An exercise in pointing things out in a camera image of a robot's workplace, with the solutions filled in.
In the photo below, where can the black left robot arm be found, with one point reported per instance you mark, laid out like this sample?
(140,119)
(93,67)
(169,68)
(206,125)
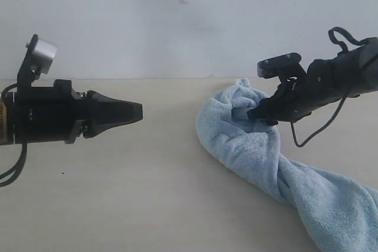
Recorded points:
(3,119)

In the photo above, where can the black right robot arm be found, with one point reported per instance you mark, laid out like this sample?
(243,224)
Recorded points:
(367,57)

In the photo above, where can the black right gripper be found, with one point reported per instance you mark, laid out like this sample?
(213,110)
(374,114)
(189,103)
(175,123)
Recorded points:
(325,82)

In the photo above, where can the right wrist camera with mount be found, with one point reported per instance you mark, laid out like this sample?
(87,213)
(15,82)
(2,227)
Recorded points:
(285,67)

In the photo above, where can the light blue terry towel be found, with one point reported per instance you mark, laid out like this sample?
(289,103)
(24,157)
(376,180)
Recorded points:
(338,213)

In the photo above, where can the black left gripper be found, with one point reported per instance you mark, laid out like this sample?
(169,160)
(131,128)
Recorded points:
(59,113)

